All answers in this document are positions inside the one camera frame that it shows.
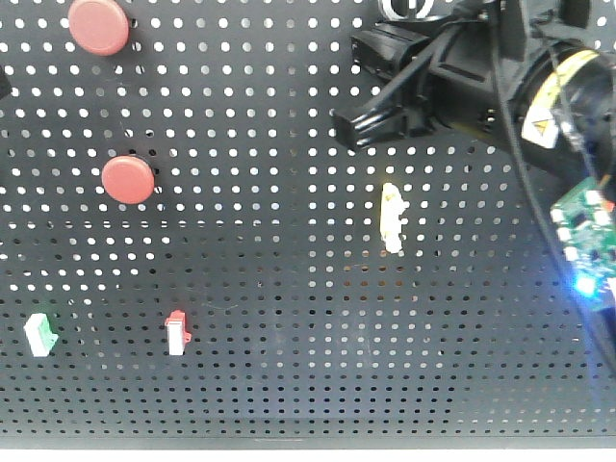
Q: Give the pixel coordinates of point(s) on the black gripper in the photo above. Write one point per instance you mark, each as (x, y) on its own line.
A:
(497, 68)

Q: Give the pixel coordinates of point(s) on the black perforated pegboard panel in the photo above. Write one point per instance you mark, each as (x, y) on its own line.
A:
(306, 332)

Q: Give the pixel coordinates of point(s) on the green white rocker switch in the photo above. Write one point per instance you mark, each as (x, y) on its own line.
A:
(39, 335)

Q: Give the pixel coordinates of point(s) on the green circuit board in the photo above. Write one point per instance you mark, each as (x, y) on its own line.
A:
(585, 226)

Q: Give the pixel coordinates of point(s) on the red white rocker switch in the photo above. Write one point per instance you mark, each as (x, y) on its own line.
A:
(177, 334)

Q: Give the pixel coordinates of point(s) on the yellow toggle switch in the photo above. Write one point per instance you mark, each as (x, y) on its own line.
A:
(392, 207)

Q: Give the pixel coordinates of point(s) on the upper red round push button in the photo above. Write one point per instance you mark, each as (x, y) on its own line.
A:
(100, 27)

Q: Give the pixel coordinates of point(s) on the black arm gripper tip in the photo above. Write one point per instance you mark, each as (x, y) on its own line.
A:
(5, 84)

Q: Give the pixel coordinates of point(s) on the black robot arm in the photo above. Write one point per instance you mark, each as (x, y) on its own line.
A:
(584, 111)

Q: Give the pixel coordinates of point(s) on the black white selector switch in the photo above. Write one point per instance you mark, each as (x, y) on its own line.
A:
(400, 10)

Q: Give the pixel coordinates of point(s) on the lower red round push button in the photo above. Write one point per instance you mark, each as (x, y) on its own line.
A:
(128, 179)

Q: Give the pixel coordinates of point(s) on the white standing desk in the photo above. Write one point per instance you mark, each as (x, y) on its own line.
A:
(439, 455)

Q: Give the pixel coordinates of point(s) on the red round push button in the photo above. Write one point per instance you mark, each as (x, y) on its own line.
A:
(100, 27)
(128, 179)

